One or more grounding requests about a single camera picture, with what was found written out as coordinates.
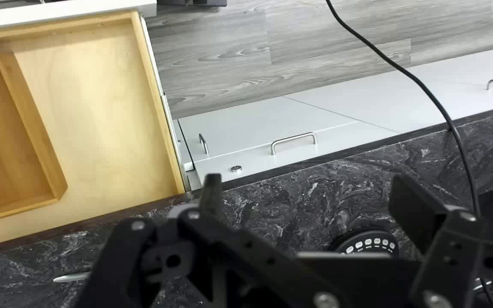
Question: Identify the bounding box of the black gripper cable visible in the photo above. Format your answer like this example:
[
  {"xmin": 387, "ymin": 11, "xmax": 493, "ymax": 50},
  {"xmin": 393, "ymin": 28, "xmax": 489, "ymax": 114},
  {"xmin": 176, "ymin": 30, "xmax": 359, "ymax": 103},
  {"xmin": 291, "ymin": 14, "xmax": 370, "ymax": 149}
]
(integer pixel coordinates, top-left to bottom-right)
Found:
[{"xmin": 323, "ymin": 0, "xmax": 483, "ymax": 220}]

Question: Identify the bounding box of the small metal cabinet handle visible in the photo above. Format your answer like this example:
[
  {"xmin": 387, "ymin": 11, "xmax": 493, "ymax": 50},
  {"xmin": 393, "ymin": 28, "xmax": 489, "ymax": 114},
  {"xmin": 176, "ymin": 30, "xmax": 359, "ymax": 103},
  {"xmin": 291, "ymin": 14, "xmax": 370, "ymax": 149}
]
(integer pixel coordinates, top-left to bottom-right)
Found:
[{"xmin": 197, "ymin": 132, "xmax": 210, "ymax": 156}]

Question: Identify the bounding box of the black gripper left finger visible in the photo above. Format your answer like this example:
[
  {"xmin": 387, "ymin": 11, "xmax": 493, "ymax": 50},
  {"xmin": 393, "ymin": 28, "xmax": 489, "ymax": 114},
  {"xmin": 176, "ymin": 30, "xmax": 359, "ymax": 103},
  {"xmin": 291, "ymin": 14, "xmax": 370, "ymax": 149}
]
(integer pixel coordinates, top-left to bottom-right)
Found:
[{"xmin": 73, "ymin": 173, "xmax": 339, "ymax": 308}]

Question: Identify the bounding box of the black kettle base with buttons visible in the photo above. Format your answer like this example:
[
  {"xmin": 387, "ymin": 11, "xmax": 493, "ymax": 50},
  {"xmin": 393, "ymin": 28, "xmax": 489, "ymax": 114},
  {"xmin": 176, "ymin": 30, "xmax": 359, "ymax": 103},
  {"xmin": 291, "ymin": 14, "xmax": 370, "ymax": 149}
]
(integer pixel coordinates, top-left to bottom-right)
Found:
[{"xmin": 328, "ymin": 228, "xmax": 400, "ymax": 259}]

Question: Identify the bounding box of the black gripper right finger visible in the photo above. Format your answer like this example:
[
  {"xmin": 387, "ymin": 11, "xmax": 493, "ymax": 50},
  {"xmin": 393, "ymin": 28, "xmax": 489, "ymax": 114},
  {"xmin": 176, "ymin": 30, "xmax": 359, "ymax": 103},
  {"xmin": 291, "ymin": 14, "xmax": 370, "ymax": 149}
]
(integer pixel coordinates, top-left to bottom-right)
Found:
[{"xmin": 387, "ymin": 173, "xmax": 493, "ymax": 308}]

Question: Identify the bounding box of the long metal cabinet handle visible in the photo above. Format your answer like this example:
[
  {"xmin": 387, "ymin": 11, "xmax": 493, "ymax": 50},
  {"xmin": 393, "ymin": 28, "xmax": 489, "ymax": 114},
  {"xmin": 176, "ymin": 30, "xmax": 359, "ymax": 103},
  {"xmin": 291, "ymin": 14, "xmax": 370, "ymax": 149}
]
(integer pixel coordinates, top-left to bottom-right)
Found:
[{"xmin": 267, "ymin": 131, "xmax": 318, "ymax": 158}]

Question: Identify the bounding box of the wooden drawer with white front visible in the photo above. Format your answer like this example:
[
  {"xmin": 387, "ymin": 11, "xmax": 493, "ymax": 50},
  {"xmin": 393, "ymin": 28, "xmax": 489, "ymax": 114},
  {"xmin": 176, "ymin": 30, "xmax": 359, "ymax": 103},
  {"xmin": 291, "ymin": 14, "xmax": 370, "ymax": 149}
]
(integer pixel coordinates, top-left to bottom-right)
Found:
[{"xmin": 0, "ymin": 11, "xmax": 190, "ymax": 254}]

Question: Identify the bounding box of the wooden drawer divider insert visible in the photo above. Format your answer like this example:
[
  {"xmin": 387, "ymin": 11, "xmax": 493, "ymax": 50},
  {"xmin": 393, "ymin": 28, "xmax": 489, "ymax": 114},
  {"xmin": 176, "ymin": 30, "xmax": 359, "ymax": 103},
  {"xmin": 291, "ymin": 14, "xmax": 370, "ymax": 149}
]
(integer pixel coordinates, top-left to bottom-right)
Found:
[{"xmin": 0, "ymin": 50, "xmax": 68, "ymax": 228}]

